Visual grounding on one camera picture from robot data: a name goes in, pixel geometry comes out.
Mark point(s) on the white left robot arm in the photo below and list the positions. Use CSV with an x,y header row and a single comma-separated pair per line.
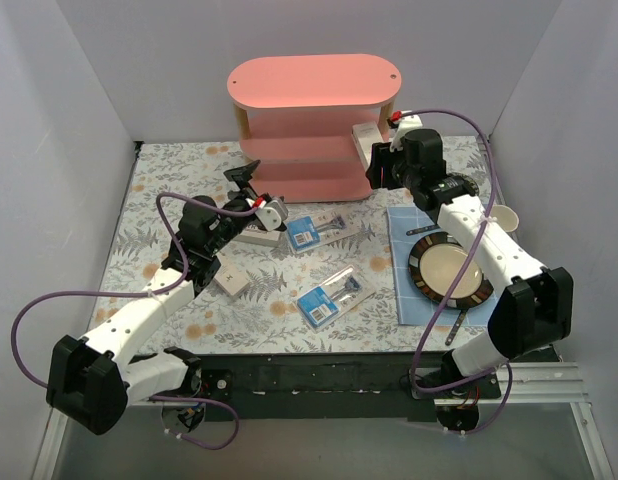
x,y
94,379

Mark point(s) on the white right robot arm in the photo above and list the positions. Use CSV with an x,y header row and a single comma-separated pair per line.
x,y
535,303

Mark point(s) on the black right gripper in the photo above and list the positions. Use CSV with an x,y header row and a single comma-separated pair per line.
x,y
382,165

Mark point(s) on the dark handled table knife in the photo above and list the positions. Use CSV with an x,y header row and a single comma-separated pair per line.
x,y
455,327

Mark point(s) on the blue checkered cloth napkin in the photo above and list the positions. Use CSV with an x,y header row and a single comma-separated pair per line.
x,y
413,307

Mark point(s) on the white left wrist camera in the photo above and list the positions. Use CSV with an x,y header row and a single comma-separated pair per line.
x,y
272,214

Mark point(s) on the slim white H razor box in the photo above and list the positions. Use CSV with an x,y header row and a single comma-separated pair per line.
x,y
231,281

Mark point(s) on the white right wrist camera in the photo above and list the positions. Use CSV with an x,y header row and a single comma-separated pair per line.
x,y
402,123

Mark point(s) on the metal fork dark handle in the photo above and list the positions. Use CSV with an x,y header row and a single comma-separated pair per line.
x,y
422,230

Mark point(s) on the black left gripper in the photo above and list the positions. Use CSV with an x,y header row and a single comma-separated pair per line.
x,y
244,189

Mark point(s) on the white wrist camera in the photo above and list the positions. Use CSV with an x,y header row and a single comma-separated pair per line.
x,y
402,123
272,214

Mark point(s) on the floral patterned ceramic bowl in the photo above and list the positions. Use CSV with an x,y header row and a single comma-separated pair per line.
x,y
467,182

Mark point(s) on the dark rimmed cream plate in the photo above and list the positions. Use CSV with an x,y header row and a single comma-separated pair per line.
x,y
434,262

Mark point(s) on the Gillette razor blister pack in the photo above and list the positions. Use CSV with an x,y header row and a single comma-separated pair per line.
x,y
311,231
334,297

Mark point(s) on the yellow ceramic mug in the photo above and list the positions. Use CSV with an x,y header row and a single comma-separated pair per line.
x,y
505,217

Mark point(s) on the white Harry's razor box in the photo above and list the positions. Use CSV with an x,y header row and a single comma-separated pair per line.
x,y
256,236

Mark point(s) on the floral patterned tablecloth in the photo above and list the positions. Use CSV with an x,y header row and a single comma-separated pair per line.
x,y
264,319

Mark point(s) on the pink three-tier wooden shelf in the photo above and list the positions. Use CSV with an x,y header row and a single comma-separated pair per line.
x,y
296,116

